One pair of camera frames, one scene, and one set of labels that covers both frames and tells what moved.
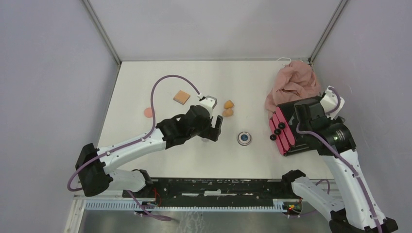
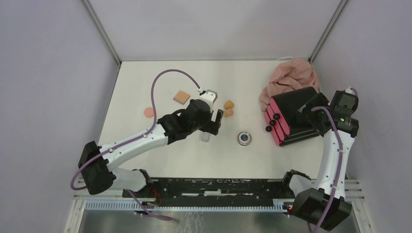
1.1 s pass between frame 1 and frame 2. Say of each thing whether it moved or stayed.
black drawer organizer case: moved
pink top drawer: moved
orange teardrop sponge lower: stayed
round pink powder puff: stayed
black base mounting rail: stayed
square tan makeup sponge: stayed
